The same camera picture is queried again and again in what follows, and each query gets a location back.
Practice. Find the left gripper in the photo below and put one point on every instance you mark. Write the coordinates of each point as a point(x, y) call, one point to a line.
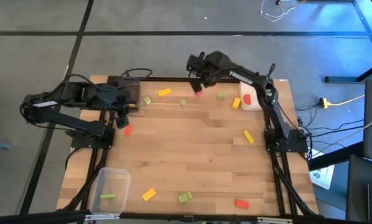
point(106, 96)

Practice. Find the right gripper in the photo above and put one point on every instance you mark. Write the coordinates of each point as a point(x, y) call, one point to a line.
point(215, 67)

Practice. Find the red cube block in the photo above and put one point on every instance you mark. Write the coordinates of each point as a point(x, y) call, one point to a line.
point(199, 92)

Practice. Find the yellow cylinder block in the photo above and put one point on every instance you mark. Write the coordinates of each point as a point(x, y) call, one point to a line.
point(132, 105)

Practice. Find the green cube block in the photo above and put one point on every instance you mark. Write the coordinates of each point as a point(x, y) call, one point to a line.
point(220, 96)
point(147, 100)

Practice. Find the green half-round block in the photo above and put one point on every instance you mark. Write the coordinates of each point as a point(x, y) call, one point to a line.
point(183, 102)

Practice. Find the yellow cube block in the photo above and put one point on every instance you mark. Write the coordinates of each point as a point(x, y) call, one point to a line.
point(236, 103)

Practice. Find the yellow rectangular block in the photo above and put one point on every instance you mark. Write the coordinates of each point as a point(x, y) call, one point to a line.
point(248, 137)
point(149, 194)
point(164, 92)

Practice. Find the red rectangular block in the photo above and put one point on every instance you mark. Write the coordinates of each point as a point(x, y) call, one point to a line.
point(128, 130)
point(241, 204)
point(247, 99)

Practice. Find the green arch block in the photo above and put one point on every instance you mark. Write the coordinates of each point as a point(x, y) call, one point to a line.
point(185, 197)

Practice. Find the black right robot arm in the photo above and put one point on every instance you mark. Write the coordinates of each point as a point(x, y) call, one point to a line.
point(242, 77)

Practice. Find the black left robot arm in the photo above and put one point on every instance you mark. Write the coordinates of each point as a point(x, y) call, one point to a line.
point(64, 119)

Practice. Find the red flat rectangular block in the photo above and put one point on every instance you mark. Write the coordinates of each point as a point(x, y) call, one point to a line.
point(128, 130)
point(241, 204)

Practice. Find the grey translucent bin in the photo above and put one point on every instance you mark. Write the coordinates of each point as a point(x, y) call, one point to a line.
point(133, 90)

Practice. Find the white plastic bin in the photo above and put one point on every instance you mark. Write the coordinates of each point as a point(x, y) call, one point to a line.
point(254, 104)

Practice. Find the clear plastic bin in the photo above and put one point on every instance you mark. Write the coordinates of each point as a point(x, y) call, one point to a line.
point(117, 180)

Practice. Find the green flat long block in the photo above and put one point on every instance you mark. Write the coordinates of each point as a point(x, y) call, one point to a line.
point(108, 196)

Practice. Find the yellow power plug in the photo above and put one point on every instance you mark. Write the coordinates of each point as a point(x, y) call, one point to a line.
point(323, 102)

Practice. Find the black slanted floor bar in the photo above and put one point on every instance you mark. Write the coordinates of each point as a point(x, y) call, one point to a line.
point(335, 157)

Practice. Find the white marker paper sheet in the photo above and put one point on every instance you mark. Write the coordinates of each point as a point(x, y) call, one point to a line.
point(324, 179)

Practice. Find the black laptop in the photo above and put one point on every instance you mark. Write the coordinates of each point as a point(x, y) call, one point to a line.
point(357, 193)

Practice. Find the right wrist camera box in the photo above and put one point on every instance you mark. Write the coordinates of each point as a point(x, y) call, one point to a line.
point(194, 63)

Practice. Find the black frame rail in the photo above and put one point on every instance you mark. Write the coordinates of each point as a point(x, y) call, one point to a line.
point(277, 186)
point(158, 216)
point(103, 155)
point(173, 79)

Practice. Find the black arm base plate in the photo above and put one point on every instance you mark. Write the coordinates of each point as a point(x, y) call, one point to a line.
point(298, 143)
point(80, 143)

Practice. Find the black diagonal frame strut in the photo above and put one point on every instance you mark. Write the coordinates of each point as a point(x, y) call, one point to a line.
point(287, 168)
point(92, 157)

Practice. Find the dark metal desk frame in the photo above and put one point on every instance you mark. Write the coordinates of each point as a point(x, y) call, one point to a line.
point(341, 79)

